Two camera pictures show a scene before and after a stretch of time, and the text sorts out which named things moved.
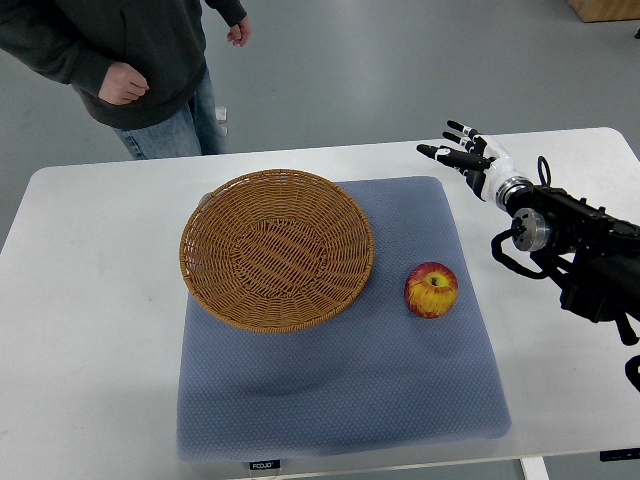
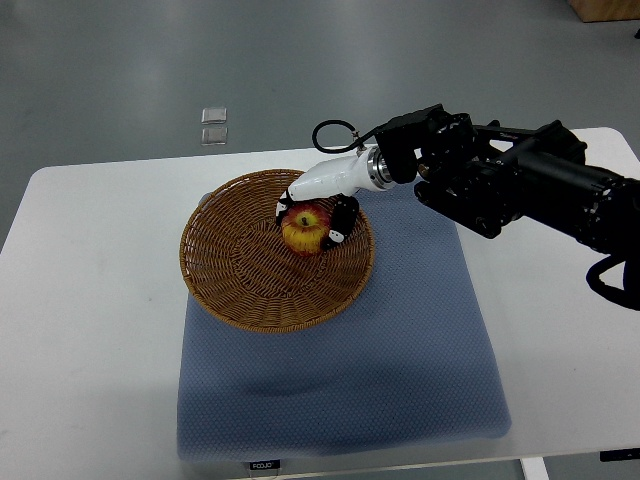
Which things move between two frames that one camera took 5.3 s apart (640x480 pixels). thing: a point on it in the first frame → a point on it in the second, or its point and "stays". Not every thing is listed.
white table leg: [534, 468] stays
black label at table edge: [619, 454] stays
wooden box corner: [605, 10] stays
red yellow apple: [431, 289] → [305, 227]
